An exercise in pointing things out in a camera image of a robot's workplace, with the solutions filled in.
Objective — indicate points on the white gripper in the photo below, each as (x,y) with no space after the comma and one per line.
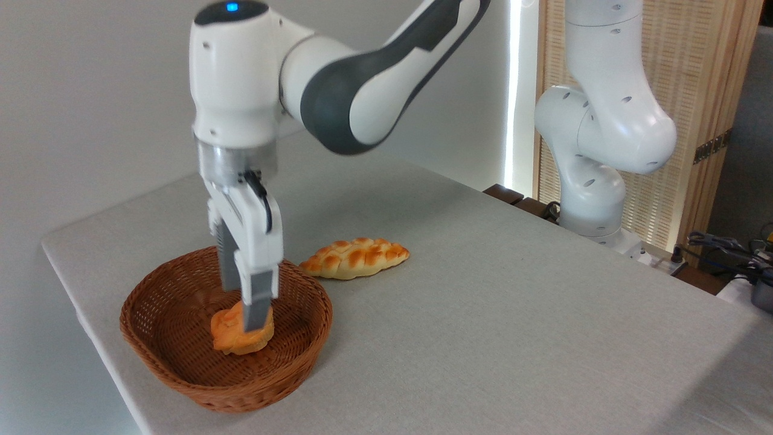
(256,232)

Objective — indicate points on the round orange bread roll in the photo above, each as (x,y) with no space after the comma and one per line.
(232,338)

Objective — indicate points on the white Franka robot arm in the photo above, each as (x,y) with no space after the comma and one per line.
(241,78)

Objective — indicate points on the long braided bread loaf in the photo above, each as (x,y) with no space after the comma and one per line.
(356,258)

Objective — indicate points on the brown woven wicker basket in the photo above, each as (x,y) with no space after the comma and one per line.
(181,386)

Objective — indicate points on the grey tablecloth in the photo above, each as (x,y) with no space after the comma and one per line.
(513,314)

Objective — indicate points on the dark brown wooden block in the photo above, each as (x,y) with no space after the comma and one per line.
(504,193)

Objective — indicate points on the wooden bamboo folding screen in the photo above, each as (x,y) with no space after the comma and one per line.
(685,60)

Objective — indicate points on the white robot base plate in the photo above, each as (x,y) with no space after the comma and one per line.
(646,254)

